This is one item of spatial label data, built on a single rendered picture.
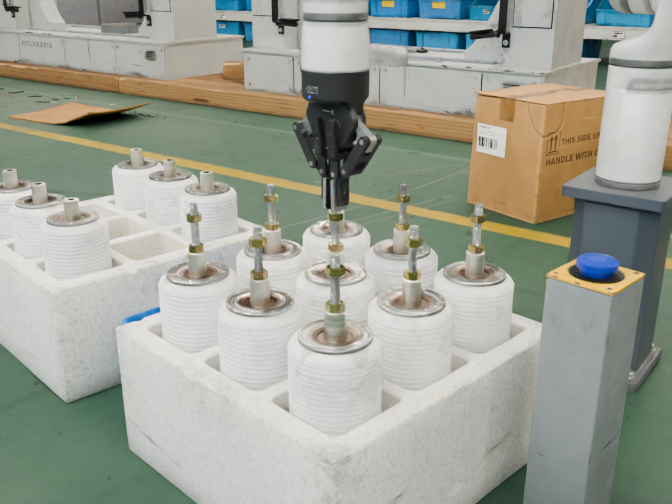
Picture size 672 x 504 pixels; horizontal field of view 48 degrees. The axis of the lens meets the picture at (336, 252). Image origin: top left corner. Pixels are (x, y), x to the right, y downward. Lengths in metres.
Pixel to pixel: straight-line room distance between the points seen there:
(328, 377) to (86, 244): 0.53
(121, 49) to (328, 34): 3.45
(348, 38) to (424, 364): 0.35
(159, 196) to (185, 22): 2.74
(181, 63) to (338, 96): 3.23
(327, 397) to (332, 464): 0.07
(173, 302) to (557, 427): 0.45
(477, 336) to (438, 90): 2.14
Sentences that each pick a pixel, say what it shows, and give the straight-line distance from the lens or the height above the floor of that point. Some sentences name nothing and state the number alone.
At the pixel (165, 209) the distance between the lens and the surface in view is 1.36.
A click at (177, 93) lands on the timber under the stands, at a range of 3.82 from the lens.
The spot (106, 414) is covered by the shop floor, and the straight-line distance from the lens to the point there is 1.15.
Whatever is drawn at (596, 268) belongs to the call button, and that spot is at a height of 0.33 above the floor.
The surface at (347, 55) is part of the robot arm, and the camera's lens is 0.81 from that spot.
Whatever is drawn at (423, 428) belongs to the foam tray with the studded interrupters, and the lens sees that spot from 0.80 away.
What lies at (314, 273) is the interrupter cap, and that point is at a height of 0.25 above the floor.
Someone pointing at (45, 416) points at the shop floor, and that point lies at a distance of 1.18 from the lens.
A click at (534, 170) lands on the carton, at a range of 1.93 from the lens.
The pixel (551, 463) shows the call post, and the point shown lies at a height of 0.11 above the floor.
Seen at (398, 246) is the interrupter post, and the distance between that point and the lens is 0.98.
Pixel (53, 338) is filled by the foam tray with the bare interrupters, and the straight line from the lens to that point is 1.16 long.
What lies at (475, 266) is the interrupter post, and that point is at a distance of 0.91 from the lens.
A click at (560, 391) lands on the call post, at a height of 0.19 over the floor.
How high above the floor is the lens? 0.59
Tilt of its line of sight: 20 degrees down
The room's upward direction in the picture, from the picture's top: straight up
